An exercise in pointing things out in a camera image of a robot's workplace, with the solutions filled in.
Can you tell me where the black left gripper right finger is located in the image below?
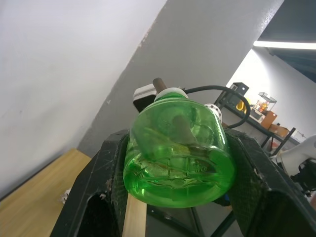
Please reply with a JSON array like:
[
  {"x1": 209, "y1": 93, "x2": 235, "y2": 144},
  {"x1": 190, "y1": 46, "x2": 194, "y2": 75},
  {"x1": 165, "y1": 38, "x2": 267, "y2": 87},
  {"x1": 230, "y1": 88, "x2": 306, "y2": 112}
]
[{"x1": 223, "y1": 127, "x2": 316, "y2": 237}]

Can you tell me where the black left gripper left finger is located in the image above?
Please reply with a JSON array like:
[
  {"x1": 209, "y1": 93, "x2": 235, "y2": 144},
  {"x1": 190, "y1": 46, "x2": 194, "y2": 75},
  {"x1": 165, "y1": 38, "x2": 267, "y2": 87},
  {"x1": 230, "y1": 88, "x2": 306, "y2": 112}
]
[{"x1": 50, "y1": 128, "x2": 131, "y2": 237}]

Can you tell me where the green liquid repellent bottle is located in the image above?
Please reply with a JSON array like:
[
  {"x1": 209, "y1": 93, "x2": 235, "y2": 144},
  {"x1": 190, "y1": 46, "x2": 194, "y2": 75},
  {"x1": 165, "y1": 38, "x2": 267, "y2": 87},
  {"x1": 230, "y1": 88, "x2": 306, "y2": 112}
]
[{"x1": 122, "y1": 78, "x2": 237, "y2": 209}]

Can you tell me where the white curved machine part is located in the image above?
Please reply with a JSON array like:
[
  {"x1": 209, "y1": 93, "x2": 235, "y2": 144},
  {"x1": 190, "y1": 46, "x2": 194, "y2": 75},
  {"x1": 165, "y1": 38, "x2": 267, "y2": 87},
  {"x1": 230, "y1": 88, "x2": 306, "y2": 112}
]
[{"x1": 268, "y1": 135, "x2": 316, "y2": 179}]

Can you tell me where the black metal shelf rack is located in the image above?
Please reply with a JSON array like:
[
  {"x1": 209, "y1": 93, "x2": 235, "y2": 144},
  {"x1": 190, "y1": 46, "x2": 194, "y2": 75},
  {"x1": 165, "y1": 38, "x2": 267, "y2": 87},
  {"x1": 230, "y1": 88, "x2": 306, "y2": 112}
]
[{"x1": 214, "y1": 82, "x2": 298, "y2": 155}]

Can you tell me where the brown cardboard box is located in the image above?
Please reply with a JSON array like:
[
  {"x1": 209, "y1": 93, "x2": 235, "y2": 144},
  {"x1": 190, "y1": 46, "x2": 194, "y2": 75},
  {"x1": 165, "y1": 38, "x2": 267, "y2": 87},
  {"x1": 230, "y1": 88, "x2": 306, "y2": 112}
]
[{"x1": 260, "y1": 110, "x2": 278, "y2": 130}]

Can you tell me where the white microwave oven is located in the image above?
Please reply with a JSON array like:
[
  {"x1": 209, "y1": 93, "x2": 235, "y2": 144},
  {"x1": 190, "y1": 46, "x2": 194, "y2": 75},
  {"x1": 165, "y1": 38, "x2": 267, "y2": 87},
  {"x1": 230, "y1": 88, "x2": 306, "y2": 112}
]
[{"x1": 249, "y1": 109, "x2": 265, "y2": 123}]

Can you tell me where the glass display box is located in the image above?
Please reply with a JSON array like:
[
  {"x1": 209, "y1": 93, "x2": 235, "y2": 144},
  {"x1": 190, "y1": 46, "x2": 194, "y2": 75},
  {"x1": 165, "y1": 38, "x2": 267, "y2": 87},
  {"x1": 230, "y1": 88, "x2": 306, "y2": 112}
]
[{"x1": 253, "y1": 91, "x2": 277, "y2": 114}]

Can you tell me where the yellow coiled item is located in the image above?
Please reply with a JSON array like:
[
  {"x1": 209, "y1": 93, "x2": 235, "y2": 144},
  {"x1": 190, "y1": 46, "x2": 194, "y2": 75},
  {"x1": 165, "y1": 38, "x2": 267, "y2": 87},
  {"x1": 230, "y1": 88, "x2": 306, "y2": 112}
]
[{"x1": 235, "y1": 97, "x2": 252, "y2": 112}]

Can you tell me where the black box on shelf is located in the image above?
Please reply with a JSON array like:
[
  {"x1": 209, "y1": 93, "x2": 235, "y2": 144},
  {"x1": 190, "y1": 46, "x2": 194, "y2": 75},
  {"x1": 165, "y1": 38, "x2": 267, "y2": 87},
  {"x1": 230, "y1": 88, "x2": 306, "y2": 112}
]
[{"x1": 229, "y1": 82, "x2": 249, "y2": 96}]

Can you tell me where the long ceiling light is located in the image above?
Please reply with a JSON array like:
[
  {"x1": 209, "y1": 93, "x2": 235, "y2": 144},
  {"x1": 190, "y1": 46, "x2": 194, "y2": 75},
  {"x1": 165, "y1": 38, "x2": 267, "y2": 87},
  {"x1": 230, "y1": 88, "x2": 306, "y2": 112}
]
[{"x1": 253, "y1": 40, "x2": 316, "y2": 50}]

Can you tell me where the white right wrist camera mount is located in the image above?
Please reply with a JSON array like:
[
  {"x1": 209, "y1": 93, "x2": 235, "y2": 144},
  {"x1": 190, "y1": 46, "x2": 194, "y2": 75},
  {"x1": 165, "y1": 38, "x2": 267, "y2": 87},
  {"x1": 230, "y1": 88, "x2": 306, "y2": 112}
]
[{"x1": 133, "y1": 83, "x2": 159, "y2": 114}]

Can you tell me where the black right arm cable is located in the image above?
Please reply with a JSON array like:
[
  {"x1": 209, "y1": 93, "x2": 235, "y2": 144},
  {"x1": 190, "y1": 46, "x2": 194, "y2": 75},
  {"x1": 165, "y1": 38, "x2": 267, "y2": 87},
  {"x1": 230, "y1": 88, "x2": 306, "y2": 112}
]
[{"x1": 184, "y1": 85, "x2": 251, "y2": 129}]

